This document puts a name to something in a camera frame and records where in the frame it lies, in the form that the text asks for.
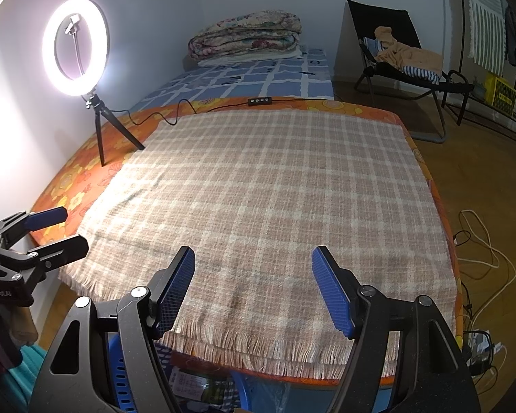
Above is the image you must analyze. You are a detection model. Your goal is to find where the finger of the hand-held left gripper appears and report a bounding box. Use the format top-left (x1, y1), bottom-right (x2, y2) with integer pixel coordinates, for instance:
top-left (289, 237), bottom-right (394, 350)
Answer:
top-left (0, 206), bottom-right (68, 252)
top-left (0, 234), bottom-right (89, 293)

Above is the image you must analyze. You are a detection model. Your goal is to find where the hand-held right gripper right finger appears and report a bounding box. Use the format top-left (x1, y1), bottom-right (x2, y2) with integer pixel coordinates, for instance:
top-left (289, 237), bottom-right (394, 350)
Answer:
top-left (312, 245), bottom-right (482, 413)

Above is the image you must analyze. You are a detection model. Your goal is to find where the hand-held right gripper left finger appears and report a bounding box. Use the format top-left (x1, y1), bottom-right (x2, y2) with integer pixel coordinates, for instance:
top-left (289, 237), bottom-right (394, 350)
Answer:
top-left (30, 246), bottom-right (196, 413)

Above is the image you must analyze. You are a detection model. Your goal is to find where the blue plastic laundry basket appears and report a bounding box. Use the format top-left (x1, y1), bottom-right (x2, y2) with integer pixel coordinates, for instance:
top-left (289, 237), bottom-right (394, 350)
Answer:
top-left (107, 335), bottom-right (349, 413)

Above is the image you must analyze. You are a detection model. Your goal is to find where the person's left hand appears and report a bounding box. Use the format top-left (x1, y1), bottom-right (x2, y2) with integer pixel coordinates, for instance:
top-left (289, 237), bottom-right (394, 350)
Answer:
top-left (6, 305), bottom-right (39, 347)

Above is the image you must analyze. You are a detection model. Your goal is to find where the teal cloth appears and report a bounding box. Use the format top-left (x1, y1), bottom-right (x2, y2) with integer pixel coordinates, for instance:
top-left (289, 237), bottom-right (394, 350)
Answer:
top-left (0, 344), bottom-right (48, 413)

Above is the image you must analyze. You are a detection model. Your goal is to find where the white printed packet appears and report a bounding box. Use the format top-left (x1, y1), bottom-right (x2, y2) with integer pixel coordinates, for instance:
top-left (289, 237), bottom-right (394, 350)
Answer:
top-left (172, 368), bottom-right (228, 405)

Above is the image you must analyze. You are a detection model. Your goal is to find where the black tripod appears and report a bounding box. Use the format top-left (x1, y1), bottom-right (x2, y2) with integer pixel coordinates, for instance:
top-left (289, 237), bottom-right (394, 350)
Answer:
top-left (85, 92), bottom-right (146, 168)

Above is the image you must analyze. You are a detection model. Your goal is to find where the beige plaid fringed blanket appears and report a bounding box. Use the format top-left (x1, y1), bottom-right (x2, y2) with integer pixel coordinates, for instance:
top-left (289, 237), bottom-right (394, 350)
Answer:
top-left (59, 109), bottom-right (459, 381)

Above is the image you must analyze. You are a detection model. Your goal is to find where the white power strip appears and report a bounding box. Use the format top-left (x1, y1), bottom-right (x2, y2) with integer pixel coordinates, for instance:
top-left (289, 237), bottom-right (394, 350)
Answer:
top-left (460, 330), bottom-right (506, 375)

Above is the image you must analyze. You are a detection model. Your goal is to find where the blue checked bed sheet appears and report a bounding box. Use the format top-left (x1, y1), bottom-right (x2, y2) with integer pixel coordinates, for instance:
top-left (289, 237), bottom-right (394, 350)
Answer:
top-left (129, 47), bottom-right (335, 113)

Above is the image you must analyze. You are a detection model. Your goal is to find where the blue striped cloth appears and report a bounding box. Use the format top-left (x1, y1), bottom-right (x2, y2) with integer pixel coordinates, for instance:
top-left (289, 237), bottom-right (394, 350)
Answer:
top-left (361, 39), bottom-right (441, 83)

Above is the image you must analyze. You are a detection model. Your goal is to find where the orange cloth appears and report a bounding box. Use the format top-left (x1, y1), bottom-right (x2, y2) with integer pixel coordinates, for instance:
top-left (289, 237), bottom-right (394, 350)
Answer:
top-left (374, 27), bottom-right (443, 74)

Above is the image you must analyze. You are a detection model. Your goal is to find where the yellow plastic crate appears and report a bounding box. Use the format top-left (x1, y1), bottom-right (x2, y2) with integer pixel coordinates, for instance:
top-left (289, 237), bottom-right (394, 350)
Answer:
top-left (484, 72), bottom-right (516, 117)

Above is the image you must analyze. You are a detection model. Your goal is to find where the floral folded quilt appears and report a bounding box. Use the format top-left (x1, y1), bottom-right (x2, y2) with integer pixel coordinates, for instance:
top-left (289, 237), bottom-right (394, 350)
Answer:
top-left (188, 11), bottom-right (302, 61)

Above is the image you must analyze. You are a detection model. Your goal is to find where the black folding chair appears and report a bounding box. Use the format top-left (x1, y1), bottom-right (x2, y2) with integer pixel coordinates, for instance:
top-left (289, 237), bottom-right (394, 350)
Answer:
top-left (346, 0), bottom-right (476, 144)

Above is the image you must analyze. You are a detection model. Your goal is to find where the black drying rack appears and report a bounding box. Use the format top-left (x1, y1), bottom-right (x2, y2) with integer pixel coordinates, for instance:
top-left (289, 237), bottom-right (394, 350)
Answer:
top-left (441, 0), bottom-right (516, 156)

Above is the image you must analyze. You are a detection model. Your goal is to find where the green striped towel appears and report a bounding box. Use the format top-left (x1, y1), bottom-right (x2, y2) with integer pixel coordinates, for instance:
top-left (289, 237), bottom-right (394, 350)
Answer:
top-left (462, 0), bottom-right (506, 73)

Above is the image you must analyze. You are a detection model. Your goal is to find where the white cable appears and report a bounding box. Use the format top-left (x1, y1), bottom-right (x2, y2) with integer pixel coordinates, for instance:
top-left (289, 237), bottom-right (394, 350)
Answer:
top-left (458, 209), bottom-right (516, 316)

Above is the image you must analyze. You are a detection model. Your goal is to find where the ring light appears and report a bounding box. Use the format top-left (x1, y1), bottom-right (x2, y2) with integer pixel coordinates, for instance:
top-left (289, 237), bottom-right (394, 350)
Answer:
top-left (42, 0), bottom-right (110, 96)

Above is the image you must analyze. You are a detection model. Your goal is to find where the black cable with inline remote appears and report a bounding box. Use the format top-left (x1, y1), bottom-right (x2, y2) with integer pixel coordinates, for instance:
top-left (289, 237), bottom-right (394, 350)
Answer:
top-left (109, 97), bottom-right (327, 126)

